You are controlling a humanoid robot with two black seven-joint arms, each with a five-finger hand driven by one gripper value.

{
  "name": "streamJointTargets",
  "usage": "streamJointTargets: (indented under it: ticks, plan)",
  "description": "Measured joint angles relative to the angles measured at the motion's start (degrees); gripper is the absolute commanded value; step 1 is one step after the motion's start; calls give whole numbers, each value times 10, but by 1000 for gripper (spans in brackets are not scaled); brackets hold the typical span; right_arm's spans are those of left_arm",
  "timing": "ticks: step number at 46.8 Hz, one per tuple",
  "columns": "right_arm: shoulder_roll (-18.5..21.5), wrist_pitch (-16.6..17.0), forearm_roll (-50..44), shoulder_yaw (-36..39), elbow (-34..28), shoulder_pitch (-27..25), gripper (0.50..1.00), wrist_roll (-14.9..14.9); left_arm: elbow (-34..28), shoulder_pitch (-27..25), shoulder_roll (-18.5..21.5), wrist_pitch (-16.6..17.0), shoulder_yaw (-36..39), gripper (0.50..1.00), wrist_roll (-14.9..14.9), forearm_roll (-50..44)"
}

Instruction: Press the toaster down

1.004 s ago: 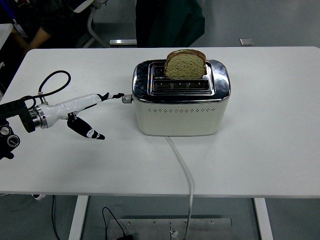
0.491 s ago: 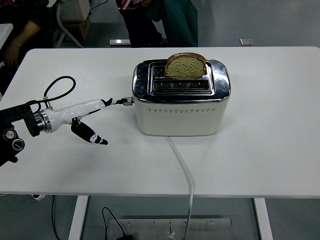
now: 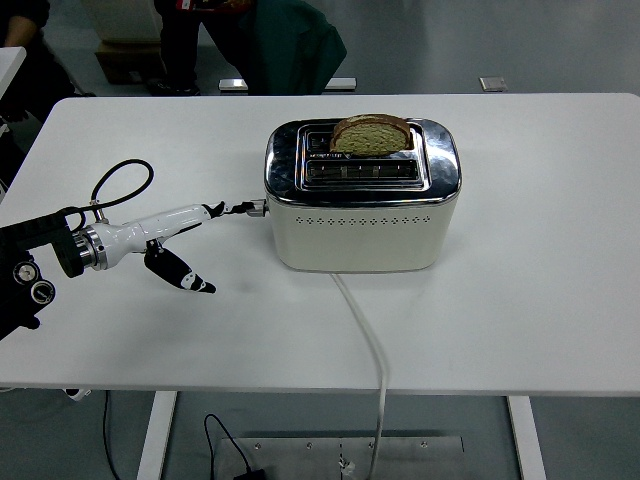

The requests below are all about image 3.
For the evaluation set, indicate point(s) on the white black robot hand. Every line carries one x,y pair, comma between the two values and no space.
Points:
160,222

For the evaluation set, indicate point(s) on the grey toaster lever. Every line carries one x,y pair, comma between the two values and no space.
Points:
257,207

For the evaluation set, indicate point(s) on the white chrome two-slot toaster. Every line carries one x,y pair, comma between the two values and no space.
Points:
360,240

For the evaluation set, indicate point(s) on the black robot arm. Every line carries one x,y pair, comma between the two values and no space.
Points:
35,235

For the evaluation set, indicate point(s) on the white background table base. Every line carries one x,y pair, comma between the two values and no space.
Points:
235,85

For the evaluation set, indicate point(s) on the brown cardboard box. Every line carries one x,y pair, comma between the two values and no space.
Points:
125,62

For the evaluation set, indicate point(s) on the small white device under table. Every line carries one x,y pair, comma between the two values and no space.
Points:
77,394

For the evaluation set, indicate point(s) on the white table leg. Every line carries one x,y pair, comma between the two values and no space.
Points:
527,440
155,435

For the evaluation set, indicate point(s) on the green coat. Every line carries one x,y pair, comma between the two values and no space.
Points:
290,50

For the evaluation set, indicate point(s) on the brown bread slice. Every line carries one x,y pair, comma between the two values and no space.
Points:
370,137

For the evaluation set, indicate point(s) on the black power adapter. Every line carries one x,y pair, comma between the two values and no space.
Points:
250,475

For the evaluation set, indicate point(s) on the grey metal plate with screws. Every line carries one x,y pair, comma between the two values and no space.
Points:
300,460

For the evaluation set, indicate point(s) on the small white clip on plate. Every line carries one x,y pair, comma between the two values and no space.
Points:
345,466

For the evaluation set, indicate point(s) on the grey floor outlet plate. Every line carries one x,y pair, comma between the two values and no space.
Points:
493,84

